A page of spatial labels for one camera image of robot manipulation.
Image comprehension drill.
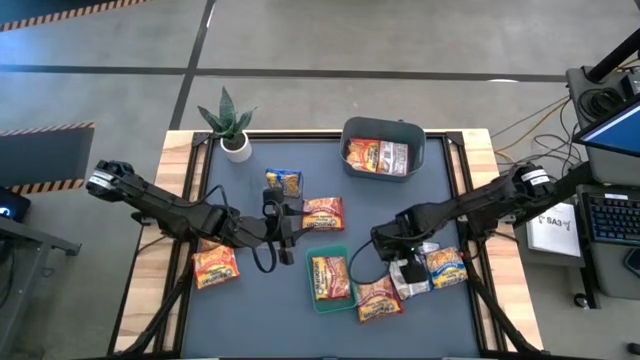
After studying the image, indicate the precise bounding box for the grey-blue plastic bin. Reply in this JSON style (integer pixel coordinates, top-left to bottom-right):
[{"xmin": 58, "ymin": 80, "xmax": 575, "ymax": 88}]
[{"xmin": 339, "ymin": 116, "xmax": 427, "ymax": 184}]

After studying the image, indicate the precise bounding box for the monitor with blue screen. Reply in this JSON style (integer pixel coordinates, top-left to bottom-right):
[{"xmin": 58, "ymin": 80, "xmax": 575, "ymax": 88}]
[{"xmin": 572, "ymin": 97, "xmax": 640, "ymax": 160}]

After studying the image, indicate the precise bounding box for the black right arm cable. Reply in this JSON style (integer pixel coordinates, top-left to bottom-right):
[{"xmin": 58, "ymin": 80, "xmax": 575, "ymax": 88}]
[{"xmin": 347, "ymin": 238, "xmax": 376, "ymax": 287}]

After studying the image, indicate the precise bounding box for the clear plastic bin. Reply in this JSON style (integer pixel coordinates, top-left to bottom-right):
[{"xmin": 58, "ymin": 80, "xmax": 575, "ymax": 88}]
[{"xmin": 243, "ymin": 167, "xmax": 306, "ymax": 251}]

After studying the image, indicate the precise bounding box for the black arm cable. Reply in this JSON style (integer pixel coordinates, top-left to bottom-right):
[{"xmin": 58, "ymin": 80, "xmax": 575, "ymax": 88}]
[
  {"xmin": 251, "ymin": 199, "xmax": 284, "ymax": 275},
  {"xmin": 347, "ymin": 238, "xmax": 376, "ymax": 287}
]

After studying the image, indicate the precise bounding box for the grey equipment cart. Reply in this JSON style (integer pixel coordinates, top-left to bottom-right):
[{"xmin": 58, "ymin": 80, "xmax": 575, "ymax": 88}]
[{"xmin": 564, "ymin": 64, "xmax": 640, "ymax": 301}]

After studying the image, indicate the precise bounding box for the white paper sign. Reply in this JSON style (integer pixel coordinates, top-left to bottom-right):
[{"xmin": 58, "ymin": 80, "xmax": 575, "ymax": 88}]
[{"xmin": 524, "ymin": 202, "xmax": 584, "ymax": 260}]

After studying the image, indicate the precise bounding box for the green plastic bin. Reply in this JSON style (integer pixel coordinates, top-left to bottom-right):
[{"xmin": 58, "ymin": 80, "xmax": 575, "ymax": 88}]
[{"xmin": 304, "ymin": 243, "xmax": 358, "ymax": 315}]

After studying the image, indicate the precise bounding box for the black diagonal frame strut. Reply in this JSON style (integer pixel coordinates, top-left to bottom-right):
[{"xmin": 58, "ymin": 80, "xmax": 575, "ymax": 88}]
[
  {"xmin": 459, "ymin": 244, "xmax": 544, "ymax": 357},
  {"xmin": 114, "ymin": 249, "xmax": 201, "ymax": 359}
]

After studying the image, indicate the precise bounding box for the black flat device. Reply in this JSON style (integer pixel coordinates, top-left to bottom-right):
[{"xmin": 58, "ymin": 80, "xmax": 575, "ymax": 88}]
[{"xmin": 622, "ymin": 247, "xmax": 640, "ymax": 280}]

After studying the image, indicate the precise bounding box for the black metal pole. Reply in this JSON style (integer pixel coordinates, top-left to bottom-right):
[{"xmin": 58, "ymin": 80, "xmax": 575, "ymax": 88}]
[{"xmin": 585, "ymin": 40, "xmax": 640, "ymax": 84}]

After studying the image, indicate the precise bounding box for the coiled black cable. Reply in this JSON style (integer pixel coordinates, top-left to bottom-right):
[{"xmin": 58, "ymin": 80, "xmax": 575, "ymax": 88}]
[{"xmin": 578, "ymin": 85, "xmax": 626, "ymax": 120}]

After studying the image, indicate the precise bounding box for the red Maruchan ramen pack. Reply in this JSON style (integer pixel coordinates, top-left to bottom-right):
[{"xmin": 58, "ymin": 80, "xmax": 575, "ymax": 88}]
[
  {"xmin": 310, "ymin": 255, "xmax": 352, "ymax": 302},
  {"xmin": 355, "ymin": 274, "xmax": 404, "ymax": 324},
  {"xmin": 301, "ymin": 196, "xmax": 346, "ymax": 233}
]

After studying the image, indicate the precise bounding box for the grey metal desk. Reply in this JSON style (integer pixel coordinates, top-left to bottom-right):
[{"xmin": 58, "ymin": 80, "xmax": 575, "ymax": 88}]
[{"xmin": 0, "ymin": 214, "xmax": 84, "ymax": 360}]

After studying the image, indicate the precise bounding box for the black computer with blue light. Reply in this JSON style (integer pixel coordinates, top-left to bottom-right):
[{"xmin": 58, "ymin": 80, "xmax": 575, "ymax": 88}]
[{"xmin": 0, "ymin": 185, "xmax": 32, "ymax": 225}]

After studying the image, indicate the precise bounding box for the black hazard-striped floor mat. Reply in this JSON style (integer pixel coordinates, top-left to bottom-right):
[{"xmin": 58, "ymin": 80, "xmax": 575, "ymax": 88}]
[
  {"xmin": 0, "ymin": 121, "xmax": 96, "ymax": 196},
  {"xmin": 0, "ymin": 0, "xmax": 154, "ymax": 32}
]

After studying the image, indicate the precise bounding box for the black backlit keyboard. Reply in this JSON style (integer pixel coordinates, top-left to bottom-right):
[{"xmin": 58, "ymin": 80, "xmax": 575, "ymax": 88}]
[{"xmin": 582, "ymin": 192, "xmax": 640, "ymax": 247}]

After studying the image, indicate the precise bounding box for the snake plant in white pot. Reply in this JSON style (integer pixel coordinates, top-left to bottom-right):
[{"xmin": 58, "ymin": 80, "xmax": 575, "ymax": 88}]
[{"xmin": 196, "ymin": 85, "xmax": 259, "ymax": 164}]

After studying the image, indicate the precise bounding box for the black aluminium table frame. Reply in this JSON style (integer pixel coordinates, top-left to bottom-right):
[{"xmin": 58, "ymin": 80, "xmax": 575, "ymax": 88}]
[{"xmin": 185, "ymin": 129, "xmax": 475, "ymax": 360}]

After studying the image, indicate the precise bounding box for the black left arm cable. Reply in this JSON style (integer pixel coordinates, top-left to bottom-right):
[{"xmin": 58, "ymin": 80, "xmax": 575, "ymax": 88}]
[{"xmin": 251, "ymin": 199, "xmax": 284, "ymax": 275}]

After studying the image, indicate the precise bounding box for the yellow floor cable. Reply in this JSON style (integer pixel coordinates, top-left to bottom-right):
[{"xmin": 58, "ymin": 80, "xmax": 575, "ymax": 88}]
[{"xmin": 492, "ymin": 94, "xmax": 574, "ymax": 166}]

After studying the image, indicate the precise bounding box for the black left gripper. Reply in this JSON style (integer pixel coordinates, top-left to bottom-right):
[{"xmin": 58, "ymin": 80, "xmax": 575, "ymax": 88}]
[{"xmin": 251, "ymin": 184, "xmax": 308, "ymax": 267}]

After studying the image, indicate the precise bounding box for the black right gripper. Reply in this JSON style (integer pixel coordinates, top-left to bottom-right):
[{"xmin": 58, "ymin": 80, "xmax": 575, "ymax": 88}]
[{"xmin": 369, "ymin": 211, "xmax": 427, "ymax": 284}]

